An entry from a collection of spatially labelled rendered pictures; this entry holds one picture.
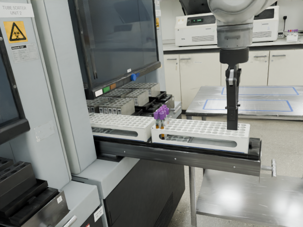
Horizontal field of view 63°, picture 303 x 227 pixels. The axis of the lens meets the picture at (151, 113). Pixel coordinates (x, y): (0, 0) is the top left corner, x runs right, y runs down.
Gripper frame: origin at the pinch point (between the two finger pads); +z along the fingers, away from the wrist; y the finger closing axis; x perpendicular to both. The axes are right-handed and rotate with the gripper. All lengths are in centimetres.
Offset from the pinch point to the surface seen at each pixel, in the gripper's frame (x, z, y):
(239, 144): 2.5, 5.8, 4.9
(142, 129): -27.8, 4.2, 4.9
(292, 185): 26, 62, -62
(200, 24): -62, -24, -230
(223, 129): -2.3, 3.5, 0.7
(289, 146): 34, 90, -167
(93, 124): -47.7, 3.9, 4.9
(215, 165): -3.8, 12.7, 6.7
